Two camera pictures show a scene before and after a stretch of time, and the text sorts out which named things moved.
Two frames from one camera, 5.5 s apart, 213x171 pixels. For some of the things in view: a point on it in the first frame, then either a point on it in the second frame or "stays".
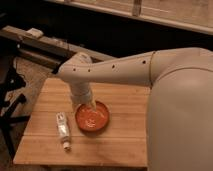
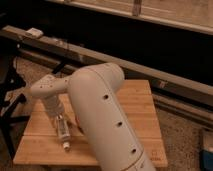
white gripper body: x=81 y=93 → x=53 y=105
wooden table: x=122 y=142 stays
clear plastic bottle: x=64 y=131 stays
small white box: x=33 y=32 stays
